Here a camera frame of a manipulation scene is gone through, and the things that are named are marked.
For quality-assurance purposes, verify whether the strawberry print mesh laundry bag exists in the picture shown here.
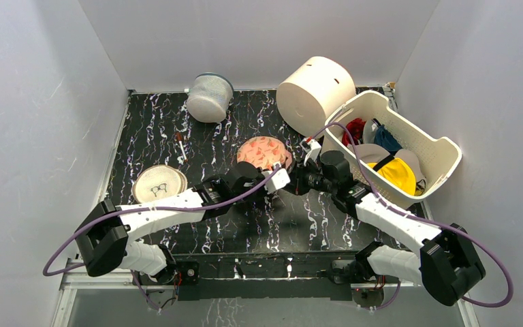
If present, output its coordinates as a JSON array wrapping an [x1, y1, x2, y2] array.
[[237, 136, 293, 170]]

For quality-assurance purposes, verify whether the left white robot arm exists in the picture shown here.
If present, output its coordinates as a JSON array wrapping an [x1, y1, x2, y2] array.
[[75, 162, 274, 283]]

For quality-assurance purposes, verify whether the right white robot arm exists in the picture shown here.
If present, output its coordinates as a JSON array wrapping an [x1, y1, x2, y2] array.
[[285, 151, 486, 306]]

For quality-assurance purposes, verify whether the yellow bra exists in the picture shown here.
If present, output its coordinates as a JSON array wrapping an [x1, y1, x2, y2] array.
[[367, 157, 426, 196]]

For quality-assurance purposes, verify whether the cream perforated laundry basket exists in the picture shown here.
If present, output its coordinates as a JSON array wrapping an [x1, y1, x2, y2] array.
[[323, 91, 462, 209]]

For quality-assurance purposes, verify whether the red garment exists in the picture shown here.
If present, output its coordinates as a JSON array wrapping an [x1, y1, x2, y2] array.
[[342, 118, 366, 146]]

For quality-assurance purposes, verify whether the blue garment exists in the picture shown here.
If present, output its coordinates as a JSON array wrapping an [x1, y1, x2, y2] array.
[[373, 119, 403, 155]]

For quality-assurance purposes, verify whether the small white red pen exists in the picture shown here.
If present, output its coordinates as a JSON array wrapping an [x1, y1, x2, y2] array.
[[176, 132, 188, 163]]

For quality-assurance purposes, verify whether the cream round tub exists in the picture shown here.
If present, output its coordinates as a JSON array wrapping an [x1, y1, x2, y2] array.
[[276, 57, 356, 137]]

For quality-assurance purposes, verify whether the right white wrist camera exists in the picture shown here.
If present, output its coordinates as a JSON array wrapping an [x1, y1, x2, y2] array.
[[300, 138, 321, 166]]

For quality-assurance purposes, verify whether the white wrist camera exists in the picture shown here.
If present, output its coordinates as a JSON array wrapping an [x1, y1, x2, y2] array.
[[300, 138, 321, 166], [262, 168, 290, 194]]

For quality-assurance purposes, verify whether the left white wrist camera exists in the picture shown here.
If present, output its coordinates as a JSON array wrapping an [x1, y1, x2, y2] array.
[[262, 168, 290, 194]]

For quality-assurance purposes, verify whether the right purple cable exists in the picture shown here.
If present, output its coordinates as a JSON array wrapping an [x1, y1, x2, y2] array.
[[304, 121, 514, 309]]

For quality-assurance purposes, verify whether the purple cable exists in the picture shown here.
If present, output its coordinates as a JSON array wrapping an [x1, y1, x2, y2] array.
[[42, 167, 283, 277], [304, 121, 514, 309]]

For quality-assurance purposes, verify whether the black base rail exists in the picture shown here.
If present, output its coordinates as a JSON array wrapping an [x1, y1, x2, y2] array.
[[137, 251, 397, 302]]

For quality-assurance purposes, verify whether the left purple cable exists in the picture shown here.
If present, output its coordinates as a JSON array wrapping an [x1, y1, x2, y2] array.
[[42, 167, 283, 277]]

